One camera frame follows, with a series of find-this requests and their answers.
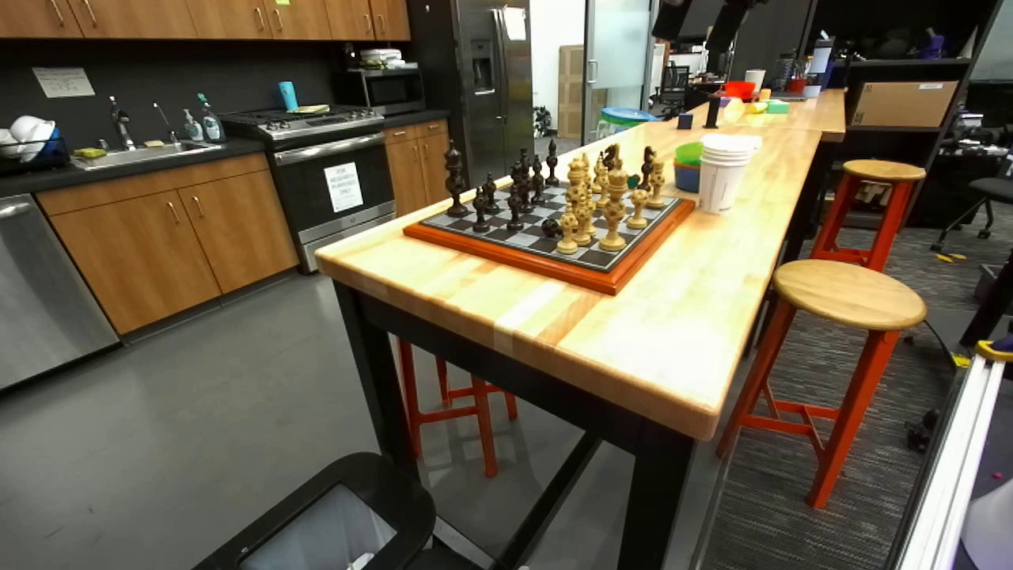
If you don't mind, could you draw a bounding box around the wooden chess board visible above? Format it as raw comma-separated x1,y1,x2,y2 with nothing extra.
404,186,693,296

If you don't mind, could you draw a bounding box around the orange stool under table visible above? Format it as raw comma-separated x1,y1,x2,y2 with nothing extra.
397,338,500,477

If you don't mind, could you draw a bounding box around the butcher block table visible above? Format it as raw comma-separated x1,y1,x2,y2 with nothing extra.
318,88,844,570

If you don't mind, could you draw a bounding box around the stainless steel oven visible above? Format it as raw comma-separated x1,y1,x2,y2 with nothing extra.
224,109,393,272

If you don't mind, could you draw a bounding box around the black microwave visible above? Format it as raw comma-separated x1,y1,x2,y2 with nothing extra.
332,70,424,113

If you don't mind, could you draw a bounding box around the green and blue bowl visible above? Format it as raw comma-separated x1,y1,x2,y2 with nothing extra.
674,142,704,193

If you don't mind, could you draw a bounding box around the stainless steel refrigerator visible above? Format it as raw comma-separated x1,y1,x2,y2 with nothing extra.
409,0,534,184

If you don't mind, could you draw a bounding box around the white paper cup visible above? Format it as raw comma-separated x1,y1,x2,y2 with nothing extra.
700,132,759,213

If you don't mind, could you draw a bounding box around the near wooden orange stool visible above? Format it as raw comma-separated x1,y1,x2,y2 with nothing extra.
719,259,929,508

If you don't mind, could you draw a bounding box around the wooden orange stool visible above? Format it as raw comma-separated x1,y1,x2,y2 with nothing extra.
719,259,929,508
808,155,931,272

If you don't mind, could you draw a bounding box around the far wooden orange stool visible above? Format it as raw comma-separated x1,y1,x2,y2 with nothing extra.
808,155,931,272

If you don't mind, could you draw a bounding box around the kitchen sink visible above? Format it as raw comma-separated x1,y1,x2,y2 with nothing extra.
70,147,224,172

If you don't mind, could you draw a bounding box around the stainless steel dishwasher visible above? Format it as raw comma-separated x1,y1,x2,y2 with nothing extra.
0,193,121,389

